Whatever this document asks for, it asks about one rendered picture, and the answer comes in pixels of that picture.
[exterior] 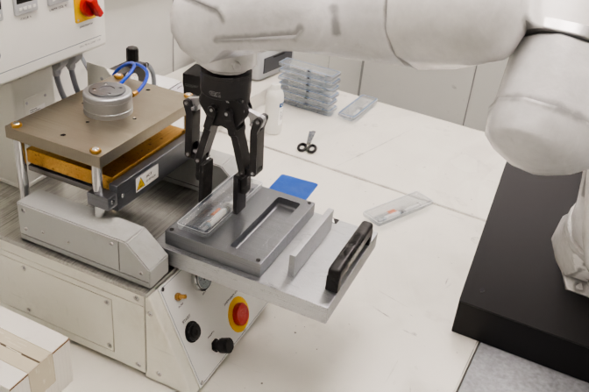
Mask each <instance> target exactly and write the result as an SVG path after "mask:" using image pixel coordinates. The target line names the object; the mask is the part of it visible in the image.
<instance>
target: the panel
mask: <svg viewBox="0 0 589 392"><path fill-rule="evenodd" d="M191 275H192V274H191V273H189V272H186V271H184V270H181V269H178V270H176V271H175V272H174V273H173V274H172V275H171V276H170V277H169V278H168V279H167V280H166V281H165V282H164V283H163V284H162V285H160V286H159V287H158V288H157V290H158V292H159V294H160V298H161V300H162V302H163V304H164V306H165V309H166V311H167V314H168V316H169V318H170V321H171V323H172V325H173V328H174V330H175V333H176V335H177V337H178V340H179V341H180V343H181V347H182V349H183V352H184V353H185V355H186V358H187V360H188V364H189V365H190V368H191V370H192V372H193V375H194V377H195V380H196V382H197V384H198V387H199V389H201V388H202V386H203V385H204V384H205V382H206V381H207V380H208V379H209V378H210V376H211V375H212V374H213V373H214V372H215V370H216V369H217V368H218V366H219V365H220V364H221V363H222V361H223V360H224V359H225V357H226V356H227V355H228V353H220V352H217V353H216V352H214V351H213V350H212V346H211V343H212V341H213V340H214V339H218V340H219V339H220V338H231V339H232V340H233V343H234V346H235V344H237V342H238V341H239V340H240V339H241V338H242V336H243V335H244V334H245V332H246V331H247V330H248V329H249V327H250V326H251V325H252V323H253V322H254V321H255V319H256V318H257V317H258V316H259V314H260V313H261V312H262V310H263V309H264V308H265V307H266V306H267V305H268V304H269V303H268V302H265V301H263V300H260V299H258V298H256V297H253V296H249V295H247V294H244V293H242V292H239V291H236V290H235V289H231V288H228V287H225V286H224V285H221V284H218V283H216V282H211V284H210V286H209V287H208V288H207V289H206V290H205V291H197V290H195V289H194V287H193V285H192V281H191ZM236 303H245V305H246V306H247V308H248V310H249V318H248V320H247V322H246V324H245V325H243V326H238V325H236V324H235V323H234V321H233V317H232V312H233V308H234V306H235V304H236ZM192 323H198V324H199V325H200V327H201V336H200V338H199V339H198V340H197V341H192V340H190V339H189V338H188V327H189V325H190V324H192Z"/></svg>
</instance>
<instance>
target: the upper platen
mask: <svg viewBox="0 0 589 392"><path fill-rule="evenodd" d="M185 131H186V129H182V128H180V127H177V126H173V125H169V126H168V127H166V128H165V129H163V130H161V131H160V132H158V133H156V134H155V135H153V136H152V137H151V138H149V139H147V140H145V141H144V142H142V143H141V144H139V145H137V146H135V147H134V148H132V149H131V150H130V151H128V152H127V153H124V154H123V155H121V156H120V157H118V158H116V159H115V160H113V161H112V162H110V163H109V164H107V165H106V166H104V167H103V188H104V189H107V190H110V188H109V184H110V183H111V182H113V181H115V180H116V179H117V178H118V177H120V176H121V175H123V174H125V173H126V172H128V171H129V170H131V169H132V168H134V167H136V166H137V165H138V164H139V163H141V162H142V161H144V160H146V159H147V158H149V157H150V156H152V155H153V154H155V153H157V152H158V151H159V150H160V149H162V148H163V147H165V146H167V145H168V144H170V143H171V142H173V141H174V140H176V139H178V138H179V137H180V136H181V135H183V134H184V133H185ZM26 152H27V160H28V162H31V164H29V165H28V168H29V170H31V171H33V172H36V173H38V174H41V175H45V176H48V177H51V178H53V179H55V180H58V181H61V182H65V183H68V184H70V185H73V186H76V187H78V188H81V189H85V190H87V191H89V190H91V189H92V176H91V166H90V165H87V164H84V163H81V162H79V161H76V160H71V159H69V158H66V157H63V156H60V155H58V154H55V153H50V152H48V151H45V150H43V149H40V148H37V147H35V146H30V147H28V148H26Z"/></svg>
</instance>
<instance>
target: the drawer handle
mask: <svg viewBox="0 0 589 392"><path fill-rule="evenodd" d="M372 235H373V224H372V223H371V222H368V221H363V222H362V223H361V224H360V225H359V227H358V229H357V230H356V231H355V232H354V233H353V235H352V236H351V238H350V239H349V240H348V242H347V243H346V245H345V246H344V248H343V249H342V251H341V252H340V253H339V255H338V256H337V257H336V258H335V260H334V261H333V263H332V264H331V265H330V267H329V270H328V274H327V278H326V284H325V289H326V290H328V291H331V292H334V293H337V292H338V291H339V290H340V285H341V280H342V278H343V277H344V275H345V273H346V272H347V270H348V269H349V267H350V266H351V264H352V262H353V261H354V260H355V259H356V257H357V256H358V254H359V252H360V251H361V249H362V248H363V246H364V245H367V246H369V245H370V244H371V241H372Z"/></svg>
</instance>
